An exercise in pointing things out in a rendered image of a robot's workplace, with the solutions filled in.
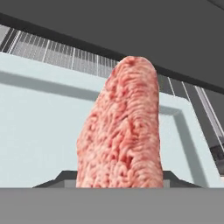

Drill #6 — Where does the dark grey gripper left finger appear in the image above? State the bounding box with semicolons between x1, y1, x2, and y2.
32;170;79;189

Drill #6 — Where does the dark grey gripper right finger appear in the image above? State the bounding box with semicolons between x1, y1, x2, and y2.
162;171;201;189

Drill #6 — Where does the raw pink steak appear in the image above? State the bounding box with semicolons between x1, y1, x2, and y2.
75;55;165;189

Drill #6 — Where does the pale blue oven tray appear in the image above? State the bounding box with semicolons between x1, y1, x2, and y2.
0;52;224;189

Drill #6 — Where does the dark grey oven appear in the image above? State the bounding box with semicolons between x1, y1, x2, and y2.
0;0;224;176

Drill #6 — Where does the wire oven rack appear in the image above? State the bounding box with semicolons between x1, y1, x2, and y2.
0;24;224;152

